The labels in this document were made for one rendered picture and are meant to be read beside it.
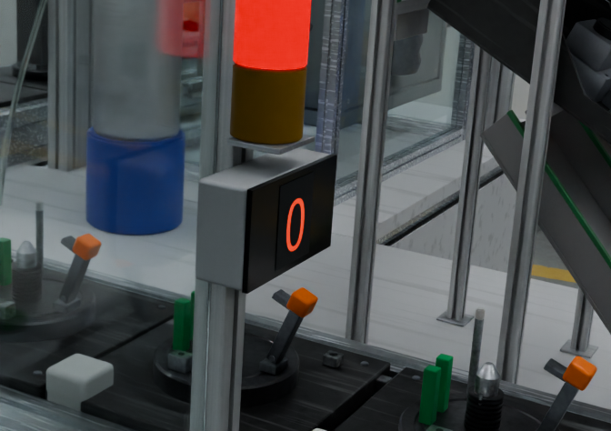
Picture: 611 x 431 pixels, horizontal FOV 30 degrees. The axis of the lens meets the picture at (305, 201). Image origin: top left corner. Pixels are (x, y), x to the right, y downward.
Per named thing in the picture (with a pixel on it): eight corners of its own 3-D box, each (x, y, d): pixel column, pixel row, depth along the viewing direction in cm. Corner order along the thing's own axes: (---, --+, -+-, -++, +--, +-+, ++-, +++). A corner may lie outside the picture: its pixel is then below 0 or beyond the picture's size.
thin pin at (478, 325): (475, 395, 103) (486, 307, 100) (473, 398, 102) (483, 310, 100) (467, 393, 103) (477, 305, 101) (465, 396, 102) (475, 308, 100)
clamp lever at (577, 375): (556, 437, 95) (599, 366, 91) (549, 447, 93) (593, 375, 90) (518, 413, 96) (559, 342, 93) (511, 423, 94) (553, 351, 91)
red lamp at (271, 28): (320, 63, 77) (325, -10, 76) (284, 73, 73) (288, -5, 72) (256, 54, 80) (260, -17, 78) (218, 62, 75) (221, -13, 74)
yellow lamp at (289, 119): (315, 135, 79) (320, 65, 77) (280, 148, 75) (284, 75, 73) (253, 124, 81) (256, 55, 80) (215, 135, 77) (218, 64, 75)
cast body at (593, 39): (609, 99, 115) (646, 41, 112) (590, 105, 112) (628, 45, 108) (545, 53, 119) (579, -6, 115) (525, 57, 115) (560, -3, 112)
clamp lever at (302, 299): (287, 361, 106) (320, 297, 102) (277, 368, 104) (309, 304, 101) (257, 339, 107) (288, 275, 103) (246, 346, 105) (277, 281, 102)
